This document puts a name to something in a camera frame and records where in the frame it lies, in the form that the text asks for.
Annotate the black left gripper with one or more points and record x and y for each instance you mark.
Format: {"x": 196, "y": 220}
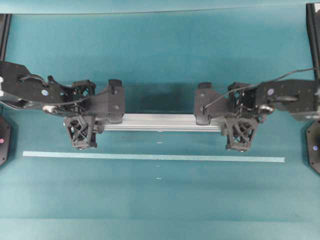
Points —
{"x": 80, "y": 99}

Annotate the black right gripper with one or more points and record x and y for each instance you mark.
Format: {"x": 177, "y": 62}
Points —
{"x": 238, "y": 102}

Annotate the silver aluminium rail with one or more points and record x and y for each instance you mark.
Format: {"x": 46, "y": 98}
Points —
{"x": 156, "y": 122}

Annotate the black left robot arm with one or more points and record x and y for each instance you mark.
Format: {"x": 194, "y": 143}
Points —
{"x": 23, "y": 90}

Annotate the light blue tape strip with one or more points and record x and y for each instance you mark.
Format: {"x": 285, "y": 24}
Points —
{"x": 154, "y": 157}

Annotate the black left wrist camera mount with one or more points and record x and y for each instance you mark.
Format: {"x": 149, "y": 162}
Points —
{"x": 82, "y": 131}

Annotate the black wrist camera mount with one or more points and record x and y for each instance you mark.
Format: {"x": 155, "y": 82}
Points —
{"x": 82, "y": 131}
{"x": 240, "y": 133}

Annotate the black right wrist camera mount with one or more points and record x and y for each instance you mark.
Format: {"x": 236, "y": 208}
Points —
{"x": 240, "y": 133}

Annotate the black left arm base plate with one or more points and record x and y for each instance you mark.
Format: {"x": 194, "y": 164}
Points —
{"x": 5, "y": 139}

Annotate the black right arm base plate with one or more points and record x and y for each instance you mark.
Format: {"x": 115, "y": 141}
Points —
{"x": 313, "y": 145}

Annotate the black frame rail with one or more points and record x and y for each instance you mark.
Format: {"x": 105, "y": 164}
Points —
{"x": 313, "y": 31}

